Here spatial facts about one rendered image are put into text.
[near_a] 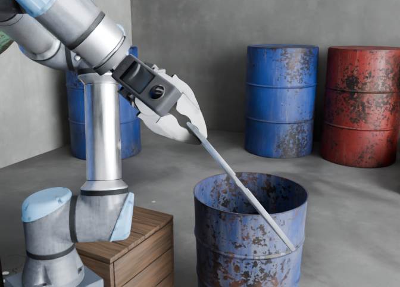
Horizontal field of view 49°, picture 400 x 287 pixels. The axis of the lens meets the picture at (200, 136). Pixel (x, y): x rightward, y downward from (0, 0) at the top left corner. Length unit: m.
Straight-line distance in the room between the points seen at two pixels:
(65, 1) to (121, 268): 1.08
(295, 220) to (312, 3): 2.83
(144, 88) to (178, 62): 3.97
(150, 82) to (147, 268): 1.13
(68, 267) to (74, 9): 0.70
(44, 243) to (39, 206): 0.09
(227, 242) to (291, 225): 0.22
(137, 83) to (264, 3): 3.63
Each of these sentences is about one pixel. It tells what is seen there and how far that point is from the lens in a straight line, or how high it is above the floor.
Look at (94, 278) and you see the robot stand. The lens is 1.22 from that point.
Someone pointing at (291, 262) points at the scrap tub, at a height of 0.27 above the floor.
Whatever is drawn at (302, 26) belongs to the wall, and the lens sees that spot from 4.15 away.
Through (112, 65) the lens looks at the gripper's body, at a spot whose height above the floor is 1.02.
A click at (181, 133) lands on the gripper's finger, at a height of 0.91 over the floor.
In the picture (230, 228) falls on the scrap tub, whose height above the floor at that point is 0.42.
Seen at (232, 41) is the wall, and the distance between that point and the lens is 4.35.
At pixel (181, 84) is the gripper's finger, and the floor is 0.99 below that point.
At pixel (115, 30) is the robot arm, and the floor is 1.07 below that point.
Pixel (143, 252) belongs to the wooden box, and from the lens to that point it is 1.64.
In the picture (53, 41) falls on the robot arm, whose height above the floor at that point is 1.04.
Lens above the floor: 1.09
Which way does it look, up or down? 15 degrees down
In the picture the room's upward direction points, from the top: straight up
